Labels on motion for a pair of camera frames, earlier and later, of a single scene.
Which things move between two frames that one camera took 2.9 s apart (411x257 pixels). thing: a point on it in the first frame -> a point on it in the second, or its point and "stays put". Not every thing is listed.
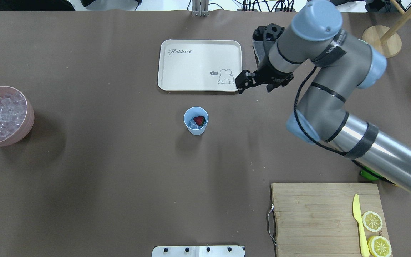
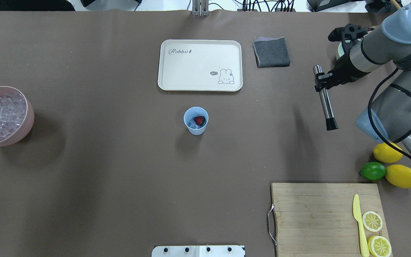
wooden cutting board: (318, 220) stays put
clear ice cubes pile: (1, 117) stays put
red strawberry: (200, 120) stays put
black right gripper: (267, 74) -> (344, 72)
